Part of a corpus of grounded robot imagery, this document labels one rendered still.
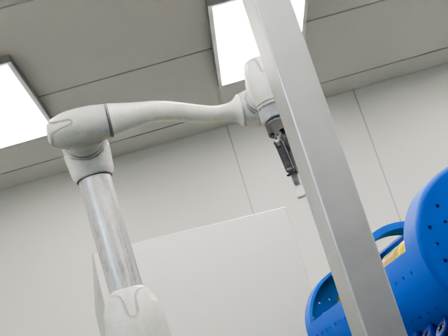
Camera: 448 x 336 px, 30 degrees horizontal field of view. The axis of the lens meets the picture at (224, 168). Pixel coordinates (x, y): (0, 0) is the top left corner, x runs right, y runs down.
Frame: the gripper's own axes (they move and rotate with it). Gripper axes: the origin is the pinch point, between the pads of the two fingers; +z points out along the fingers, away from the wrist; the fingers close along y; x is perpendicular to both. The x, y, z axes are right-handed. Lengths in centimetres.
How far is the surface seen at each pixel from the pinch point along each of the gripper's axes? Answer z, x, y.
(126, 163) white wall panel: -181, 256, 378
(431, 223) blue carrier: 36, -44, -76
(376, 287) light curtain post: 47, -38, -106
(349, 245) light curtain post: 40, -37, -107
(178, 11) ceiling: -189, 102, 209
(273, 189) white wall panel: -121, 153, 424
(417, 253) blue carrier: 40, -40, -77
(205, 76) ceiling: -189, 136, 309
